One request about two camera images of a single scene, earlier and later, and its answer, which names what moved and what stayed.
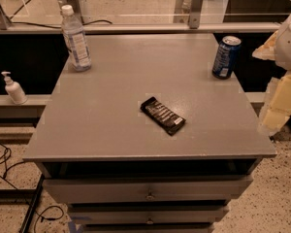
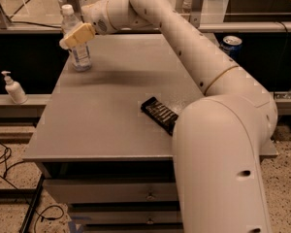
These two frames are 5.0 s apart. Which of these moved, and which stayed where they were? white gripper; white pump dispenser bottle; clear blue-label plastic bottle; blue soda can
Moved: white gripper
Stayed: clear blue-label plastic bottle; white pump dispenser bottle; blue soda can
